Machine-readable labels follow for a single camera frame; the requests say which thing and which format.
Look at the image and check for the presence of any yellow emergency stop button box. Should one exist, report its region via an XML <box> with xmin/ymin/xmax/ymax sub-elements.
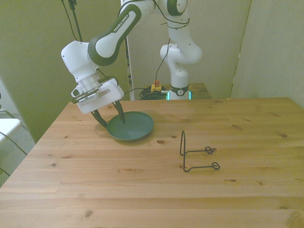
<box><xmin>151</xmin><ymin>80</ymin><xmax>163</xmax><ymax>93</ymax></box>

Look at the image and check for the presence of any large pale room divider panel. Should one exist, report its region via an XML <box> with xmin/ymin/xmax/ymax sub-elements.
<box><xmin>0</xmin><ymin>0</ymin><xmax>134</xmax><ymax>144</ymax></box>

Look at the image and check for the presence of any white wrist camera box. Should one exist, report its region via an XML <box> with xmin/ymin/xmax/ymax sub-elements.
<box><xmin>70</xmin><ymin>84</ymin><xmax>101</xmax><ymax>104</ymax></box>

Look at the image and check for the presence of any dark green round plate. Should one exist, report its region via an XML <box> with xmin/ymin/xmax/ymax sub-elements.
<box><xmin>106</xmin><ymin>111</ymin><xmax>154</xmax><ymax>143</ymax></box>

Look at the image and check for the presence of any coiled black cable bundle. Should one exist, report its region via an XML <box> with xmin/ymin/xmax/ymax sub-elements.
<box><xmin>138</xmin><ymin>86</ymin><xmax>168</xmax><ymax>101</ymax></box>

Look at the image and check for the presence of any black wire plate stand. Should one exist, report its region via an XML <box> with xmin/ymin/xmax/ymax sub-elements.
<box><xmin>179</xmin><ymin>130</ymin><xmax>221</xmax><ymax>172</ymax></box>

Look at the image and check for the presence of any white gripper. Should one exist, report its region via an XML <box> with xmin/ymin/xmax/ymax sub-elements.
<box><xmin>76</xmin><ymin>78</ymin><xmax>126</xmax><ymax>130</ymax></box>

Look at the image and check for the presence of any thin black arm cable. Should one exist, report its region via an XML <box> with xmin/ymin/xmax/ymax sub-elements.
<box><xmin>152</xmin><ymin>0</ymin><xmax>190</xmax><ymax>83</ymax></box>

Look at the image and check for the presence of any white metal frame chair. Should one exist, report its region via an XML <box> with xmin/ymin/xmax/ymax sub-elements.
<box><xmin>0</xmin><ymin>94</ymin><xmax>28</xmax><ymax>177</ymax></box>

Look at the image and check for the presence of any black camera stand pole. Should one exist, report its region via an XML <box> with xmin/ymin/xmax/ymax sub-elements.
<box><xmin>68</xmin><ymin>0</ymin><xmax>83</xmax><ymax>42</ymax></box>

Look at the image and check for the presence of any black camera stand cable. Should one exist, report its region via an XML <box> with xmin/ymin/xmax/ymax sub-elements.
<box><xmin>60</xmin><ymin>0</ymin><xmax>146</xmax><ymax>95</ymax></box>

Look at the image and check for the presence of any narrow pale room divider panel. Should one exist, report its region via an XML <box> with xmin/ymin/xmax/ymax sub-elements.
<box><xmin>229</xmin><ymin>0</ymin><xmax>304</xmax><ymax>100</ymax></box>

